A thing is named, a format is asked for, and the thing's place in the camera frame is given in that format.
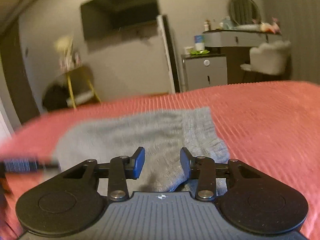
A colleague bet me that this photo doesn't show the grey sweatpants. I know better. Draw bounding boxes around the grey sweatpants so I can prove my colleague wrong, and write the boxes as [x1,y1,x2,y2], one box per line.
[53,107,230,193]

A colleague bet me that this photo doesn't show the black bag on floor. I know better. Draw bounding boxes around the black bag on floor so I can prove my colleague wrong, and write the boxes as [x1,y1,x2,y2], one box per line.
[42,83,69,112]

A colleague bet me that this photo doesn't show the red ribbed bedspread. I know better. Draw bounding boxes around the red ribbed bedspread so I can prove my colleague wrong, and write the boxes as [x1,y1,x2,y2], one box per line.
[1,81,319,239]

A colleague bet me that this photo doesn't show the yellow-legged side table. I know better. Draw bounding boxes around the yellow-legged side table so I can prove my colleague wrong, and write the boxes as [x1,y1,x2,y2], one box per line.
[57,65,101,109]

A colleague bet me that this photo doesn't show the wrapped flower bouquet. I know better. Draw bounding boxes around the wrapped flower bouquet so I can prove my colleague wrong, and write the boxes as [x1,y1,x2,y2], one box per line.
[54,35,81,73]

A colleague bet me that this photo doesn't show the dark wooden door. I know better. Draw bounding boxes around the dark wooden door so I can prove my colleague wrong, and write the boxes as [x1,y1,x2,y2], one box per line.
[1,22,40,124]

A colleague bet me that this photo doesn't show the white fluffy chair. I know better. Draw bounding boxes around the white fluffy chair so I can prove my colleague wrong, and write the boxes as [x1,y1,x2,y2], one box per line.
[240,41,291,76]

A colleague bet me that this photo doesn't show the grey vanity desk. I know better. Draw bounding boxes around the grey vanity desk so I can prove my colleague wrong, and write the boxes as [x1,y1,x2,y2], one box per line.
[203,28,284,84]

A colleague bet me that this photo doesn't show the white blue canister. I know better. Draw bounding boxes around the white blue canister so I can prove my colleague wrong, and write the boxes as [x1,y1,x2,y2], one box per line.
[194,35,205,51]

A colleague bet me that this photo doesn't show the round vanity mirror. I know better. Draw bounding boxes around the round vanity mirror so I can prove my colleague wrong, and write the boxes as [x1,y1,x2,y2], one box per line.
[228,0,261,25]

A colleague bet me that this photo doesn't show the white tall air conditioner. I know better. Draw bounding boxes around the white tall air conditioner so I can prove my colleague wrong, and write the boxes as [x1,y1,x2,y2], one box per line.
[157,14,181,94]

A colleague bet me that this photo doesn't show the black wall television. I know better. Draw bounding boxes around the black wall television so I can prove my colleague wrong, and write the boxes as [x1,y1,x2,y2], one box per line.
[80,0,160,41]

